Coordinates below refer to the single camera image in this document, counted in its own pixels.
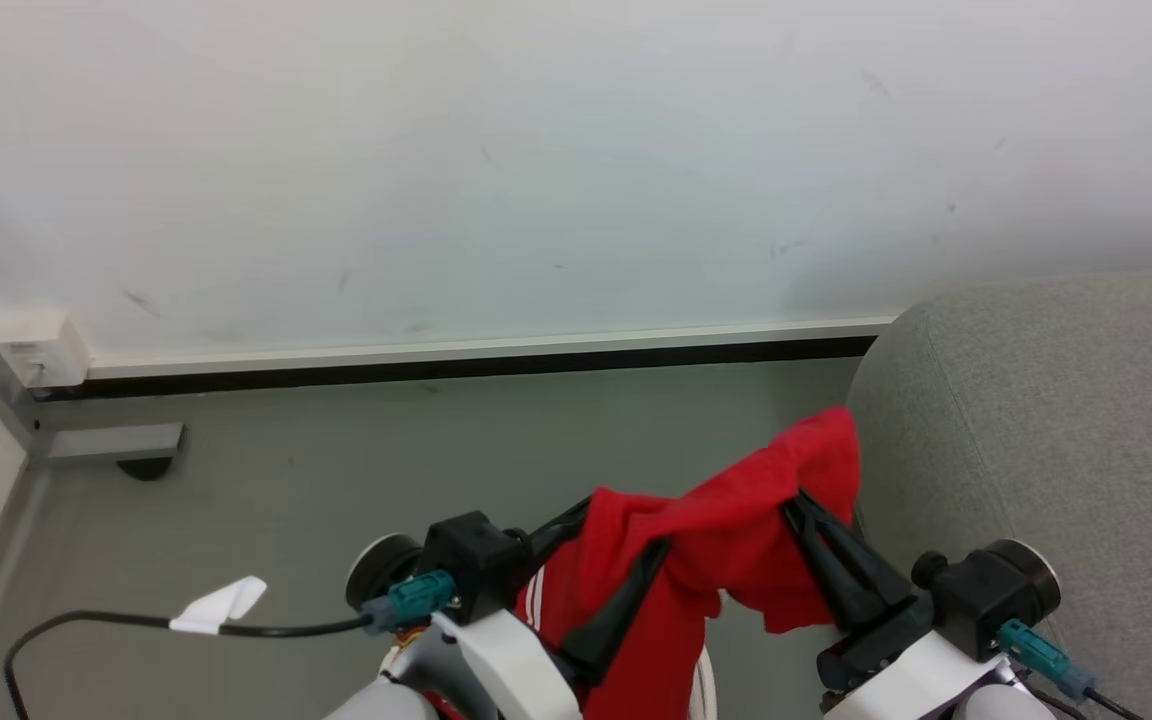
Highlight grey metal frame leg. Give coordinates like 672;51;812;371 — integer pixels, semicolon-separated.
0;268;187;471

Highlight black skirting strip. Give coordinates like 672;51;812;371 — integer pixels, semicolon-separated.
34;337;879;403

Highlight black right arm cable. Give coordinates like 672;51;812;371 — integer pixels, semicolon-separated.
1084;684;1149;720

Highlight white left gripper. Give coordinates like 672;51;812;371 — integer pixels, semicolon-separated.
444;498;677;720

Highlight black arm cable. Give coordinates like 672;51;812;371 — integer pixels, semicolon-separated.
1084;684;1149;720
3;610;377;720

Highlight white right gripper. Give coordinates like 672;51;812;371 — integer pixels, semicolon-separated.
780;488;999;720

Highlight white paper cable tag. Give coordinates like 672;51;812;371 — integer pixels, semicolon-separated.
168;575;268;637

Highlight grey fabric sofa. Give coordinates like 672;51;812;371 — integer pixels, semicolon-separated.
844;268;1152;720

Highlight teal right cable connector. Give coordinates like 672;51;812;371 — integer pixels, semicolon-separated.
997;619;1099;702

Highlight teal left cable connector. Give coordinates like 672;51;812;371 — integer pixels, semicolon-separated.
360;569;458;637

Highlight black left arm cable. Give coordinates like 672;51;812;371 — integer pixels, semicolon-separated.
3;610;377;720

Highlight white wall junction box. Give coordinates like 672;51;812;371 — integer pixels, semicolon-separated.
0;309;93;388

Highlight red garment with white trim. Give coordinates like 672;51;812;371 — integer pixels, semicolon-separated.
516;406;863;720

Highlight white wall trim strip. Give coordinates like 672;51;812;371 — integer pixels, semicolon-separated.
84;316;899;380

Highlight teal cable connector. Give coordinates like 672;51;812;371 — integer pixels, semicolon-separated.
997;619;1099;702
360;569;458;637

